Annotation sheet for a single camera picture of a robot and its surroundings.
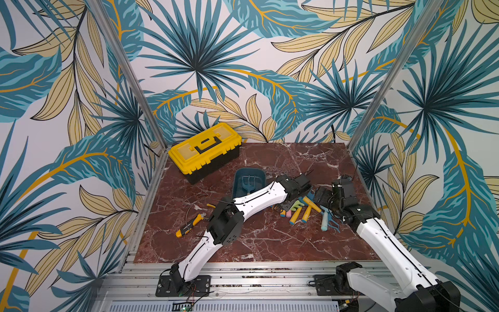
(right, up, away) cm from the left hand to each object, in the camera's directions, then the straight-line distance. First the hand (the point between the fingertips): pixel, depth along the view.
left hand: (277, 202), depth 88 cm
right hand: (+19, +4, -6) cm, 21 cm away
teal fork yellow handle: (+16, -1, +1) cm, 16 cm away
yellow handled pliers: (-40, -10, -1) cm, 41 cm away
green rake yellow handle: (+9, -3, +3) cm, 10 cm away
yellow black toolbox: (-37, +21, +4) cm, 43 cm away
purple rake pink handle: (+5, -6, +2) cm, 8 cm away
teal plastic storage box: (-14, +9, +15) cm, 23 cm away
